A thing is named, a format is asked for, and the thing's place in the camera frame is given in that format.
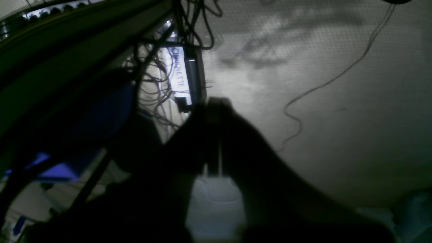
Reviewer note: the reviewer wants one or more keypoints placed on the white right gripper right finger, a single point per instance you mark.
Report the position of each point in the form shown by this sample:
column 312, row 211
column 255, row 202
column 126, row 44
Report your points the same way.
column 280, row 206

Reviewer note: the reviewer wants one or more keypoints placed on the white labelled box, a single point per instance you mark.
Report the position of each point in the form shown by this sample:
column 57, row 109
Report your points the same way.
column 185, row 69

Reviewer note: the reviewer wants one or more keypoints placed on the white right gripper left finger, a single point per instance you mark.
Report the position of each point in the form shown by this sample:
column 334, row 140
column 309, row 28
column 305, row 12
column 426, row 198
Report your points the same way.
column 149, row 207

